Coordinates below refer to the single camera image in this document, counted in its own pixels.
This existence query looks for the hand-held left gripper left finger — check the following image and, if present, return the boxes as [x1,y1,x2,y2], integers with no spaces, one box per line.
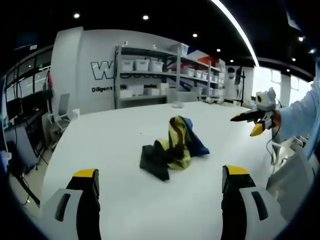
[41,168,102,240]

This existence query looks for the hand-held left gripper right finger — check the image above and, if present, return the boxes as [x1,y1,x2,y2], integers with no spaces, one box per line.
[220,164,288,240]

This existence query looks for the yellow black blue garment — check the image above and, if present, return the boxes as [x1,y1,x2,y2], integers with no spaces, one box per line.
[139,115,210,182]

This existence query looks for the black tripod stand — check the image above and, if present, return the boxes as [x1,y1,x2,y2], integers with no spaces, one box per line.
[233,65,253,109]

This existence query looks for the grey chair backrest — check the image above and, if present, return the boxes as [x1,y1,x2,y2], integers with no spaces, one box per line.
[166,87,200,103]

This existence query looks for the grey metal shelving unit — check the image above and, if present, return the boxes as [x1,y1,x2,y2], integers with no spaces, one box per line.
[114,42,226,110]

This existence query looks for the grey office chair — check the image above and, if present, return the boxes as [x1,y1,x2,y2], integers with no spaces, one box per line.
[46,93,72,133]

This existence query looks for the white storage box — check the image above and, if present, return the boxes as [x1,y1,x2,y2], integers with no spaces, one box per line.
[134,58,150,72]
[149,60,164,73]
[120,59,135,72]

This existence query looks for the black monitor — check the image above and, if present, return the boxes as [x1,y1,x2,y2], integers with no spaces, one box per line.
[5,89,54,121]

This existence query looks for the white cable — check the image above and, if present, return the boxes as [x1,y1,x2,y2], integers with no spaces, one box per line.
[265,109,282,166]

